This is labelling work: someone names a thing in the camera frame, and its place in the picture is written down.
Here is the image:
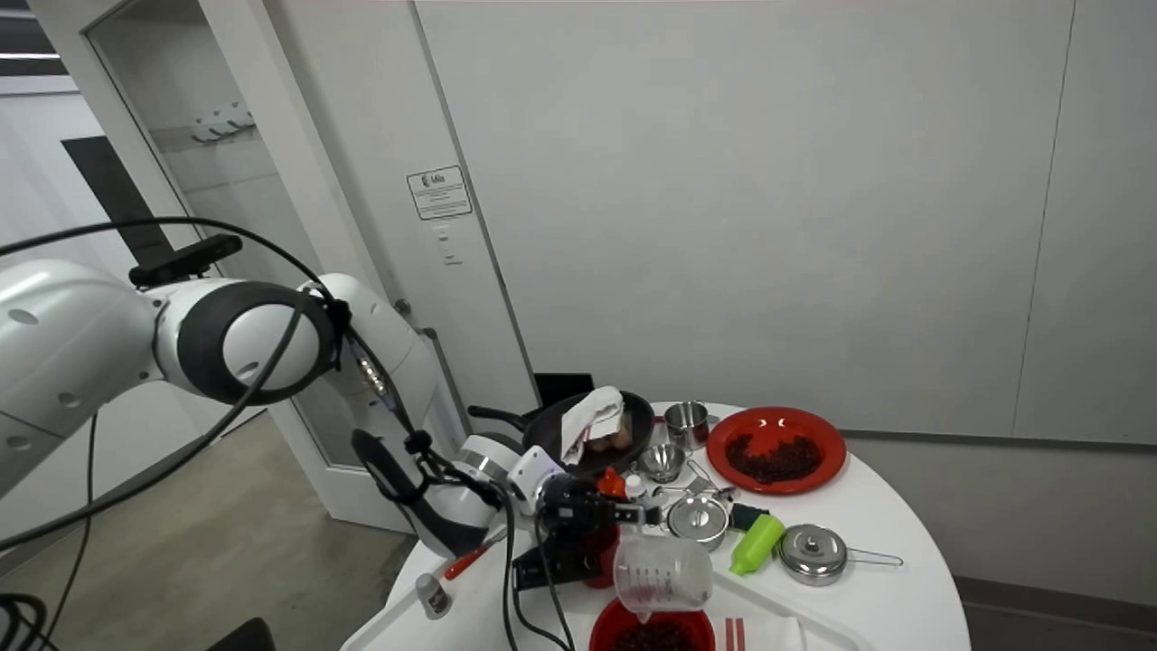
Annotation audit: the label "red bowl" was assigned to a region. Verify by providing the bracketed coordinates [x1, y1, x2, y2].
[585, 596, 721, 651]

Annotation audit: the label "black frying pan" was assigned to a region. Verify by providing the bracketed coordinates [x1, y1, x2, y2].
[465, 387, 659, 484]

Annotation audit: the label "green plastic bottle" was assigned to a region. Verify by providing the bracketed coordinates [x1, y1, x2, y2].
[728, 513, 789, 579]

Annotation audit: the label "red handled spatula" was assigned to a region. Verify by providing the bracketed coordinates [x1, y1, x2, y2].
[439, 540, 495, 586]

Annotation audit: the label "small steel pot with lid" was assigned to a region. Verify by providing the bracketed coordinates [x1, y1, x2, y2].
[636, 438, 686, 488]

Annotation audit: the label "small grey shaker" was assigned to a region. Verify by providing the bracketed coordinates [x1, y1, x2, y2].
[412, 570, 457, 621]

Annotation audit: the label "white framed glass door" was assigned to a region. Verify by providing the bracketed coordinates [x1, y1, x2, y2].
[30, 0, 538, 535]

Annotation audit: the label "black box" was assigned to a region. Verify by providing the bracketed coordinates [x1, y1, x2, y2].
[532, 370, 598, 414]

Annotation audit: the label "small black block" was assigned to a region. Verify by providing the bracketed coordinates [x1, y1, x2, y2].
[728, 498, 769, 535]

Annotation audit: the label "dark beans in bowl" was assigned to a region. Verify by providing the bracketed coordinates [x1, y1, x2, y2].
[607, 613, 704, 651]

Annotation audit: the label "black chair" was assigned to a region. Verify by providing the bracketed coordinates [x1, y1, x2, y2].
[203, 614, 280, 651]

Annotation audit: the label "red plate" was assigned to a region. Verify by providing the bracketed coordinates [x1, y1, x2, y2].
[700, 406, 851, 498]

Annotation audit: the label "white cloth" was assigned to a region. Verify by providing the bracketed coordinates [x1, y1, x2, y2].
[557, 385, 629, 472]

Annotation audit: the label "dark beans on plate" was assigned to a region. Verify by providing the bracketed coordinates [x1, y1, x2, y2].
[722, 431, 828, 488]

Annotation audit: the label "white door sign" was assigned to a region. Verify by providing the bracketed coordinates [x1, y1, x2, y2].
[401, 164, 477, 224]

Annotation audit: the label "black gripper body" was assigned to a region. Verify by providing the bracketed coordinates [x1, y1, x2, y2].
[532, 475, 622, 579]

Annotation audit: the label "small steel cup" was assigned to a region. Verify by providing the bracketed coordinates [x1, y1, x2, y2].
[661, 398, 712, 452]

